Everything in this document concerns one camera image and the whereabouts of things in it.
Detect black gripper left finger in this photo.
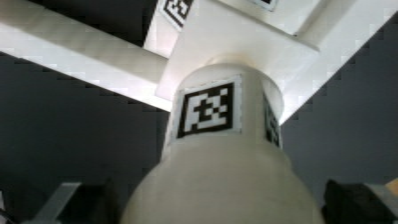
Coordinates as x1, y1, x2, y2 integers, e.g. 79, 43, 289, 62
21, 182, 118, 224

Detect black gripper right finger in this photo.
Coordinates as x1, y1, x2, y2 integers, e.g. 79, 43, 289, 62
321, 179, 398, 224

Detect white lamp base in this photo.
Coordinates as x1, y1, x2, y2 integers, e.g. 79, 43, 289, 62
143, 0, 321, 99

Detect white front fence wall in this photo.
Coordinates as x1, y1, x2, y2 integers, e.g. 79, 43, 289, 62
0, 0, 172, 111

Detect white fence wall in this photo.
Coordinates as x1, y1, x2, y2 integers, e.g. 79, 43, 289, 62
278, 0, 398, 123
0, 0, 172, 111

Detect white right fence wall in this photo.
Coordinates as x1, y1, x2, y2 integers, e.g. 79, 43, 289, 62
278, 0, 398, 123

